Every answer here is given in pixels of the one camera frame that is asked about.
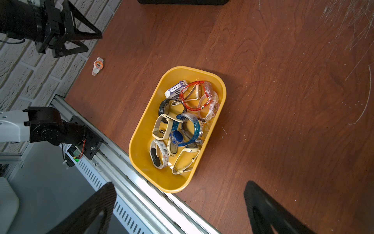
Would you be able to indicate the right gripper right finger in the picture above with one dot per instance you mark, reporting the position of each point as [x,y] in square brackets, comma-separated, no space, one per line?
[267,216]

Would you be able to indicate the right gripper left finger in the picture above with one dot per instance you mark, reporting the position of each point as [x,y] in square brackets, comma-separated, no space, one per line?
[93,216]

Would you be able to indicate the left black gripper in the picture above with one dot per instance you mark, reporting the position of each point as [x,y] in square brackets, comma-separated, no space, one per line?
[46,25]

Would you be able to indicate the small white digital watch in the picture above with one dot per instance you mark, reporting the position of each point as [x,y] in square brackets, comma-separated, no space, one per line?
[98,66]

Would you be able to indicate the beige strap watch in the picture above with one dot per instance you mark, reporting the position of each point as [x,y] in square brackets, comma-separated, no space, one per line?
[163,127]

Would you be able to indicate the cream oval face watch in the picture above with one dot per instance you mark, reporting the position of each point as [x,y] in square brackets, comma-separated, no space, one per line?
[185,160]

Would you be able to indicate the blue transparent watch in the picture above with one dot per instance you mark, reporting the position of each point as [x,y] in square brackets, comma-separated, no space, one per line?
[180,133]

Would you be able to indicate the black digital watch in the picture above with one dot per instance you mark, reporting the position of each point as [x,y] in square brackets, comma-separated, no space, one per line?
[166,106]

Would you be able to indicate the red transparent watch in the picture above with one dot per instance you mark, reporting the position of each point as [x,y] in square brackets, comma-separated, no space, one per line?
[208,91]

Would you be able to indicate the pink white strap watch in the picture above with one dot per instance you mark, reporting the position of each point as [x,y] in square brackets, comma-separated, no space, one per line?
[212,108]

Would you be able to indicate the white slim strap watch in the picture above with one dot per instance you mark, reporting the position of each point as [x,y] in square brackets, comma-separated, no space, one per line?
[195,93]

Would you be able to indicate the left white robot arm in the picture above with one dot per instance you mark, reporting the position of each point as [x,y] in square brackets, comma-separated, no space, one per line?
[36,124]

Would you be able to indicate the patterned white band watch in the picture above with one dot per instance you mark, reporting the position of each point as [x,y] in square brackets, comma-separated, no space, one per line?
[159,154]

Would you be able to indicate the yellow plastic storage tray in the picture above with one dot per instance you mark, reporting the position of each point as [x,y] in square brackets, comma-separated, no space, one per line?
[139,147]

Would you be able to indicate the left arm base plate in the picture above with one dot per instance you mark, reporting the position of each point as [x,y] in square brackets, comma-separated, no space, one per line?
[90,143]

